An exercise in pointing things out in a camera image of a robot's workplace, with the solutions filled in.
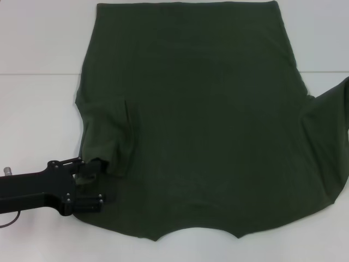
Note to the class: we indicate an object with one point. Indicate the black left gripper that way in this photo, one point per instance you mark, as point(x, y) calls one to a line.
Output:
point(30, 191)

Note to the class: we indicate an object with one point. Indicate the dark green t-shirt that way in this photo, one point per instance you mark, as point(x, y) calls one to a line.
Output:
point(191, 109)

